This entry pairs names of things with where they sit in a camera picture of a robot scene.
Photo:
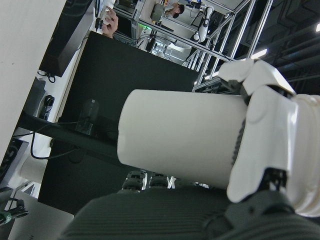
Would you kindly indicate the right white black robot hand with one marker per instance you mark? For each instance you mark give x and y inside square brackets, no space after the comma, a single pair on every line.
[175,217]

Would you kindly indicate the white paper cup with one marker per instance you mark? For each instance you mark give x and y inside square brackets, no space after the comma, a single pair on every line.
[180,135]

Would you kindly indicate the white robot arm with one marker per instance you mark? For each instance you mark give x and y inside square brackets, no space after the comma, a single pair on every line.
[203,30]

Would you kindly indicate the black rectangular device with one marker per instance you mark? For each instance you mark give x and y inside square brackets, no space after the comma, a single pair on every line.
[87,117]

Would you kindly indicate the white paper roll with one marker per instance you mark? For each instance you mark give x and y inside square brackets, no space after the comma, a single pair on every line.
[32,172]

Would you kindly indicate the large black monitor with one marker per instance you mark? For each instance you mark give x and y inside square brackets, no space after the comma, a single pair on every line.
[125,65]

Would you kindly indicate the ceiling light strip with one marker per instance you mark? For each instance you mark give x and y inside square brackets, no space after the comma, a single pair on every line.
[258,53]

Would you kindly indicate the bare human hand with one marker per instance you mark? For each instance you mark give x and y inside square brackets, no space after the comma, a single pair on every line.
[111,27]

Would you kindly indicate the black flat monitor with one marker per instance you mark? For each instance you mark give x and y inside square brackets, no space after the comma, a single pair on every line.
[67,42]

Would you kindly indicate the aluminium frame cell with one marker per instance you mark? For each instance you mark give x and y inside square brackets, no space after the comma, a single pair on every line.
[240,37]

